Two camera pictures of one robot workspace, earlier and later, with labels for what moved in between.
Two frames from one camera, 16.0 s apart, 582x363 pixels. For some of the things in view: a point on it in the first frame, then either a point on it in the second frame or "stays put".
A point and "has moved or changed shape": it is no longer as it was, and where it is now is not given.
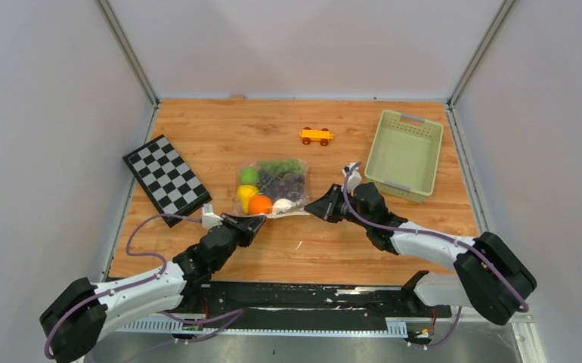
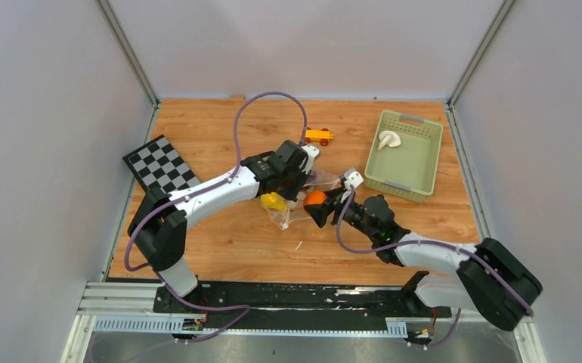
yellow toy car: (322, 135) stays put
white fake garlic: (283, 206) to (390, 138)
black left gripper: (251, 224) to (302, 177)
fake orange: (260, 204) to (315, 197)
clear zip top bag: (276, 187) has moved or changed shape
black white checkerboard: (171, 184) stays put
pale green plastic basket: (403, 154) stays put
